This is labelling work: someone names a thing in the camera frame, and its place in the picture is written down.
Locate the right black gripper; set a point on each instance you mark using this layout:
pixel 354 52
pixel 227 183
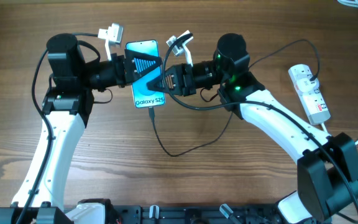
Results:
pixel 183 73

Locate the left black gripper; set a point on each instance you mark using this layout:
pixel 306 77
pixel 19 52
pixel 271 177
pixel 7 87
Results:
pixel 128 68

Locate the blue Galaxy smartphone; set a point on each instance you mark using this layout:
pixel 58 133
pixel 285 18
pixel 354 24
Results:
pixel 143 97

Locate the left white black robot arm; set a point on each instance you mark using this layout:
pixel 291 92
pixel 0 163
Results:
pixel 65 112

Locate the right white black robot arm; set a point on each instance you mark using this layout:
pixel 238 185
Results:
pixel 327 166

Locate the white charger plug adapter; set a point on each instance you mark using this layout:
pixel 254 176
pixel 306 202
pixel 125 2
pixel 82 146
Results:
pixel 305 85

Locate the white power strip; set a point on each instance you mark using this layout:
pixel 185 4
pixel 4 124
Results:
pixel 313 103

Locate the black mounting rail base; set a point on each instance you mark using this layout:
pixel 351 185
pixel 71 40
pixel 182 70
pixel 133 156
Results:
pixel 194 214

